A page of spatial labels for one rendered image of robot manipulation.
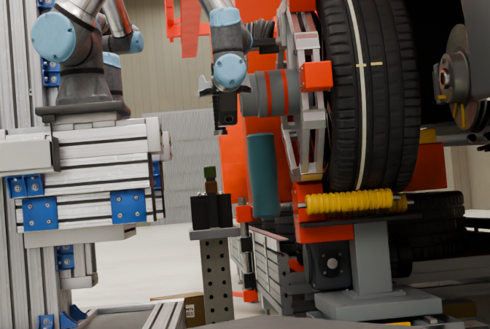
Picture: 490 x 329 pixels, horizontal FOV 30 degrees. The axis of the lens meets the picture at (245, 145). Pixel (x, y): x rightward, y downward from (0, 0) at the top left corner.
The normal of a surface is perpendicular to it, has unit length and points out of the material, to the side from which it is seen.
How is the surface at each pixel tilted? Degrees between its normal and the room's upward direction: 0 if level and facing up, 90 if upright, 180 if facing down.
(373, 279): 90
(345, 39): 73
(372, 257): 90
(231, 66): 90
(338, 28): 67
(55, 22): 96
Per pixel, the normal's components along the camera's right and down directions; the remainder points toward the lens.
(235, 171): 0.07, -0.07
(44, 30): -0.26, 0.07
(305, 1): 0.11, 0.52
